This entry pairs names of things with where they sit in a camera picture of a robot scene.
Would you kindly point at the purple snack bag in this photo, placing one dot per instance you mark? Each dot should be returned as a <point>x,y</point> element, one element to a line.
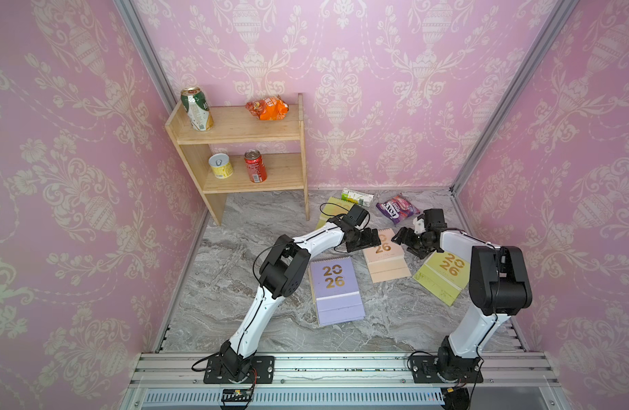
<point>397,209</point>

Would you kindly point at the orange snack bag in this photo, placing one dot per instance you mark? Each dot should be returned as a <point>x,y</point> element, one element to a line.
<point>268,109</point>

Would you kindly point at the black electronics box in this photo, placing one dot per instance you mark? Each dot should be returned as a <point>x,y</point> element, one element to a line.
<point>237,396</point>

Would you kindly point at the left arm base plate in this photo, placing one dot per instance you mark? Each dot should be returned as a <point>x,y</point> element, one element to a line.
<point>256,369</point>

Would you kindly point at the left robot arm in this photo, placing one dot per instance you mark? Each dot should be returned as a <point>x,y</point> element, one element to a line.
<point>280,275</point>

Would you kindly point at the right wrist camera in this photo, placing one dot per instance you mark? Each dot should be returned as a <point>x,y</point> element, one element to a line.
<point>419,224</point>

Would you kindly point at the aluminium mounting rail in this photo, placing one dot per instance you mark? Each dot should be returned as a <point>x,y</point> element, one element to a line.
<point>512,380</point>

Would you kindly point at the green calendar back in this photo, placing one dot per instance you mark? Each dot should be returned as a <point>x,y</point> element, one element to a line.
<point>332,207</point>

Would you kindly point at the green juice carton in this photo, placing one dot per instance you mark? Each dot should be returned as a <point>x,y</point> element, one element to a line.
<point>357,197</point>

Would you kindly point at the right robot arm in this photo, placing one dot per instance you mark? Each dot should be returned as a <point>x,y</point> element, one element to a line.
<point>498,285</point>

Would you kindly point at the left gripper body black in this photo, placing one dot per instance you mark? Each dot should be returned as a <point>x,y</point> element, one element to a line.
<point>363,239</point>

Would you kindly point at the wooden two-tier shelf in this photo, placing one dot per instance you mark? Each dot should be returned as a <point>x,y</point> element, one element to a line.
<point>234,124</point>

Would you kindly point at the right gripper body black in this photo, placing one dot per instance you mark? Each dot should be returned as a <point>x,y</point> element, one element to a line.
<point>420,244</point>

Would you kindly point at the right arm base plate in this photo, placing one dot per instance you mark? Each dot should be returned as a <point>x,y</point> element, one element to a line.
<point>427,369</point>

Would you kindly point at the purple calendar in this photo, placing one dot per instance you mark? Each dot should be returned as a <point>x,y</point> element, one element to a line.
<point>335,291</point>

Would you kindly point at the pink calendar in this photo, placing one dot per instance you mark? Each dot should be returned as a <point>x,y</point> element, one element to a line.
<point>387,261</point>

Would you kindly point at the green and white can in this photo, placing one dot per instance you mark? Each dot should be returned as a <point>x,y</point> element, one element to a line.
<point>197,108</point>

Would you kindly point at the yellow tin can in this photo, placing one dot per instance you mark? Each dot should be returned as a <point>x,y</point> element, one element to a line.
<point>221,166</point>

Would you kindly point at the red soda can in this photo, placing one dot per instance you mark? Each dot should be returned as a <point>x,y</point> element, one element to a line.
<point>255,166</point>

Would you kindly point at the green calendar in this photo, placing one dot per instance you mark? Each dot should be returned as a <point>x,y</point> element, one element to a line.
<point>332,207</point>
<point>444,275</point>

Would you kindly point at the green calendar far right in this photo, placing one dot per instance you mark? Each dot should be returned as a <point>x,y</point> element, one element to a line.
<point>444,275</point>

